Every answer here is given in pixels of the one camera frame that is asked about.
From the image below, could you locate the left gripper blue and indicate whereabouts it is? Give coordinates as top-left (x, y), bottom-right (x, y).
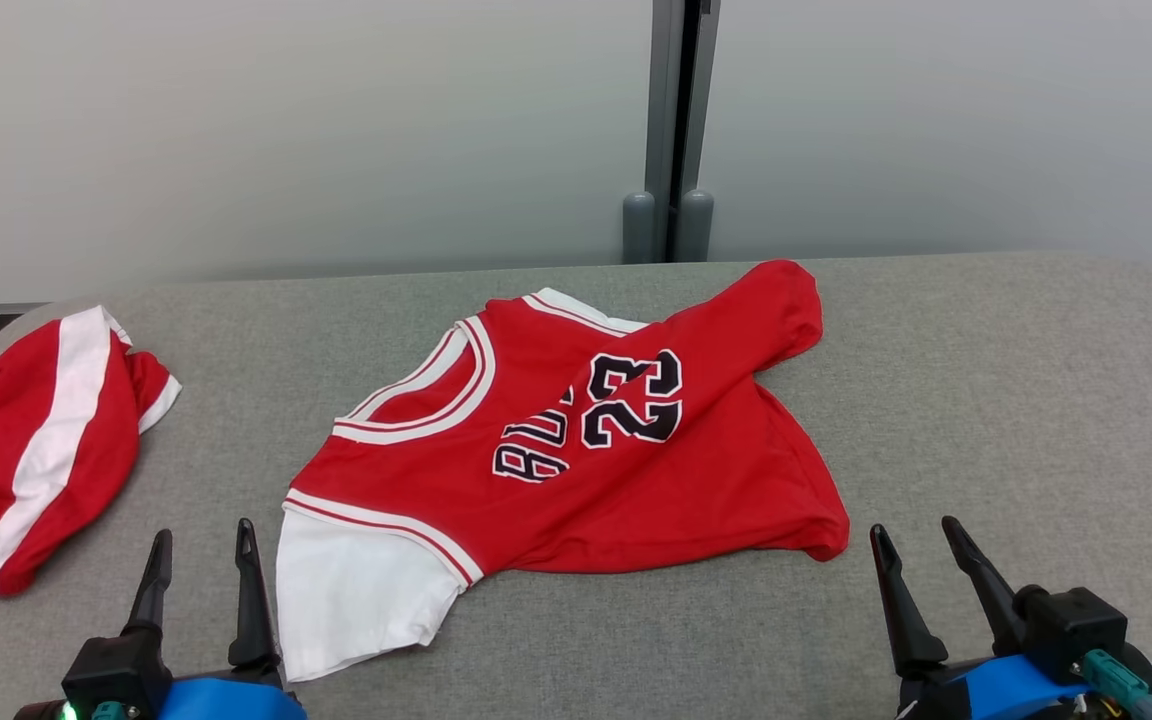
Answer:
top-left (124, 518), bottom-right (307, 720)

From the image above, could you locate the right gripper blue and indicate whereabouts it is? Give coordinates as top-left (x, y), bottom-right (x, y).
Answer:
top-left (869, 516), bottom-right (1102, 720)

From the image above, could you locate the red and white basketball jersey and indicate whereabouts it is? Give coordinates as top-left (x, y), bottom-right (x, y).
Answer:
top-left (276, 260), bottom-right (850, 683)

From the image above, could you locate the right camera cable teal plug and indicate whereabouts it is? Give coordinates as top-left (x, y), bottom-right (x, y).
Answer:
top-left (1083, 650), bottom-right (1152, 720)

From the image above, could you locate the grey cylindrical post foot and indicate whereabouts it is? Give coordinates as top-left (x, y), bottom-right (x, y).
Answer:
top-left (674, 190), bottom-right (715, 263)
top-left (622, 192), bottom-right (656, 264)

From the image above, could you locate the grey vertical door frame post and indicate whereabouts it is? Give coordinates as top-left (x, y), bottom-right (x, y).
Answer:
top-left (644, 0), bottom-right (722, 263)

